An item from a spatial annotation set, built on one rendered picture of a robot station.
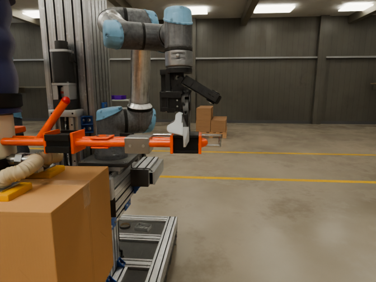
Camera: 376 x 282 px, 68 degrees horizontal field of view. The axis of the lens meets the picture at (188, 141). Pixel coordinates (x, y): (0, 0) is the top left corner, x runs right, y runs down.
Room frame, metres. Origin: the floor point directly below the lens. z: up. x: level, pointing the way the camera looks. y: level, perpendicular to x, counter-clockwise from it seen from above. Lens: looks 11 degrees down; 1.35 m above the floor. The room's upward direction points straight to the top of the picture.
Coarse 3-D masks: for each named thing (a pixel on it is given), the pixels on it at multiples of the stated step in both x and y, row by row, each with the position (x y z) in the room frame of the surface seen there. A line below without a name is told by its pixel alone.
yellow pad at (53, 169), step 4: (52, 164) 0.91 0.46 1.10; (44, 168) 0.86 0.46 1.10; (48, 168) 0.87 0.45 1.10; (52, 168) 0.88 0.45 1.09; (56, 168) 0.88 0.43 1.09; (60, 168) 0.90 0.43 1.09; (64, 168) 0.93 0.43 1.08; (40, 172) 0.84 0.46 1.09; (44, 172) 0.84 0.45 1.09; (48, 172) 0.84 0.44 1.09; (52, 172) 0.85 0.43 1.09; (56, 172) 0.87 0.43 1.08; (32, 176) 0.84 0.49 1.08; (36, 176) 0.83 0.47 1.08; (40, 176) 0.83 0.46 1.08; (44, 176) 0.83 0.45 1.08; (48, 176) 0.83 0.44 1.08; (52, 176) 0.85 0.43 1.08
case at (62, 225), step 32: (32, 192) 0.71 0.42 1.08; (64, 192) 0.71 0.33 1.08; (96, 192) 0.85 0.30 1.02; (0, 224) 0.59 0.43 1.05; (32, 224) 0.58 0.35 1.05; (64, 224) 0.64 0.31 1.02; (96, 224) 0.83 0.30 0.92; (0, 256) 0.59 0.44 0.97; (32, 256) 0.58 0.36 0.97; (64, 256) 0.62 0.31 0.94; (96, 256) 0.82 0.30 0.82
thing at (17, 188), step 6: (12, 186) 0.70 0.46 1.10; (18, 186) 0.70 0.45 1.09; (24, 186) 0.71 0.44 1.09; (30, 186) 0.73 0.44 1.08; (0, 192) 0.66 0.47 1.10; (6, 192) 0.66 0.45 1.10; (12, 192) 0.66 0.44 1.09; (18, 192) 0.68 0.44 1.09; (24, 192) 0.71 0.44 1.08; (0, 198) 0.64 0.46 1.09; (6, 198) 0.64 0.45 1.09; (12, 198) 0.66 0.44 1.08
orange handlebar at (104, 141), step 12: (12, 144) 0.76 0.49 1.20; (24, 144) 0.76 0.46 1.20; (36, 144) 0.76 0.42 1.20; (84, 144) 0.75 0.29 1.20; (96, 144) 0.75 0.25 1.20; (108, 144) 0.75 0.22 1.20; (120, 144) 0.75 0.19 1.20; (156, 144) 0.74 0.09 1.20; (168, 144) 0.74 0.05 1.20; (204, 144) 0.74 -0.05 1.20
